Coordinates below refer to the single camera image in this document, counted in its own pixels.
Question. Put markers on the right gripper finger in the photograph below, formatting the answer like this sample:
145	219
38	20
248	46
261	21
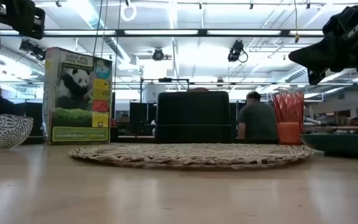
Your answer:
317	76
315	56

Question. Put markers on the orange faceted tumbler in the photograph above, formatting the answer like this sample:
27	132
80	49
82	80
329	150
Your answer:
288	118

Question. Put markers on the dark green plate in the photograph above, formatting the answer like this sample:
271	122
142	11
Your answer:
346	144

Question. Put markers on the panda cereal box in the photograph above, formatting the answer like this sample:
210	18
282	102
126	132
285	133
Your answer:
78	93

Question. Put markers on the white blue patterned bowl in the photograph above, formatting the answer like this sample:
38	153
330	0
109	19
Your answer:
2	130

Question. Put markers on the black double ceiling spotlight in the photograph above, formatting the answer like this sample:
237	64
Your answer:
33	50

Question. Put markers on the wooden workbench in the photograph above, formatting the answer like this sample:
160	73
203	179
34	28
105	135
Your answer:
343	127

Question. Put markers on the round woven straw placemat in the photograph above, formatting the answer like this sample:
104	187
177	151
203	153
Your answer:
191	154

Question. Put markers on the white cylindrical tank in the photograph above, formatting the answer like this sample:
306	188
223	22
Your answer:
152	93

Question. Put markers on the black overhead frame bar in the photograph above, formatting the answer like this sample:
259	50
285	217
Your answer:
202	32

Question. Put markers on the round black ceiling camera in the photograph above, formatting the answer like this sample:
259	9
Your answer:
158	54

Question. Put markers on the black metal rack frame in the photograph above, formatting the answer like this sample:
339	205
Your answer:
165	80

